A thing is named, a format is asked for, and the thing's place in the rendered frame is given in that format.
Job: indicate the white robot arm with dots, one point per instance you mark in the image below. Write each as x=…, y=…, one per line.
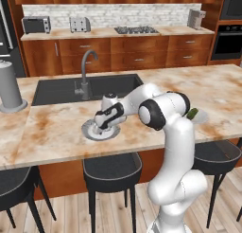
x=176, y=148

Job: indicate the dark grey sink basin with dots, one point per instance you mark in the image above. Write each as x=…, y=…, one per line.
x=56, y=90

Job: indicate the grey round plate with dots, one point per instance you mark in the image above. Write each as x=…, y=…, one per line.
x=86, y=129

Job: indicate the grey toaster oven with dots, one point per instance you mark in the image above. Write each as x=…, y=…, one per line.
x=35, y=25

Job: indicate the pale grey plate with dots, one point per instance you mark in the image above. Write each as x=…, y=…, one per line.
x=201, y=117

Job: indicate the brown wooden base cupboards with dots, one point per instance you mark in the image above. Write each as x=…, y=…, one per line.
x=132, y=52

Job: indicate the black gas hob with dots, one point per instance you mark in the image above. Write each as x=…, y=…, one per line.
x=136, y=30

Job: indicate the black bar stool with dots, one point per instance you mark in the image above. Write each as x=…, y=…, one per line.
x=15, y=183
x=239, y=213
x=110, y=170
x=217, y=154

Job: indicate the black built-in microwave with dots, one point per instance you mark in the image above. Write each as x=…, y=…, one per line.
x=232, y=7

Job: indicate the brown wooden island cabinet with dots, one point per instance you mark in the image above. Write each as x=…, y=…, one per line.
x=60, y=180

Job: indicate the grey cylindrical appliance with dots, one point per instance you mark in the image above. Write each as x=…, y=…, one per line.
x=8, y=85

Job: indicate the dark grey fridge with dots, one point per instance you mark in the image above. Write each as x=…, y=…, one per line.
x=8, y=28

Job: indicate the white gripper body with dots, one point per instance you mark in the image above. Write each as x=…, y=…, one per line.
x=101, y=132

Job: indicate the green cucumber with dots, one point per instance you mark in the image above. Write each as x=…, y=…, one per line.
x=192, y=113

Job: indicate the grey curved tap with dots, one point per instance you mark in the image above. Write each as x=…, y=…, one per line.
x=84, y=72

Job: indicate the grey coffee machine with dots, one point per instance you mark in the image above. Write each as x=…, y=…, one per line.
x=196, y=19

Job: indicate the silver toaster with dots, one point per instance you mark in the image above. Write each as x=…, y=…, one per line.
x=79, y=24

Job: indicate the black built-in oven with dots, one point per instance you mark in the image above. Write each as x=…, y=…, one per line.
x=227, y=42

